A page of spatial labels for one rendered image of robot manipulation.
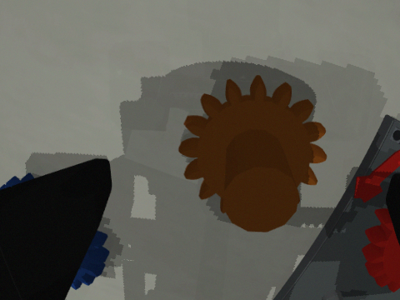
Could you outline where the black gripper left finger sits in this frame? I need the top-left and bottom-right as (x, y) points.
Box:
(0, 157), (113, 300)

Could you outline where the brown toothed gear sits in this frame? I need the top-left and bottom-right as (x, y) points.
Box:
(179, 76), (327, 233)

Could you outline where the grey flat board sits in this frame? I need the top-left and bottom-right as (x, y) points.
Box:
(273, 114), (400, 300)

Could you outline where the red gear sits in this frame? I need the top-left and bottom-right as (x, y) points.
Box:
(362, 207), (400, 293)

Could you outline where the blue gear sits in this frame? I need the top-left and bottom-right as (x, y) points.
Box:
(0, 173), (110, 290)

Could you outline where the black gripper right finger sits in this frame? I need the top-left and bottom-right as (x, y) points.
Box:
(386, 173), (400, 244)

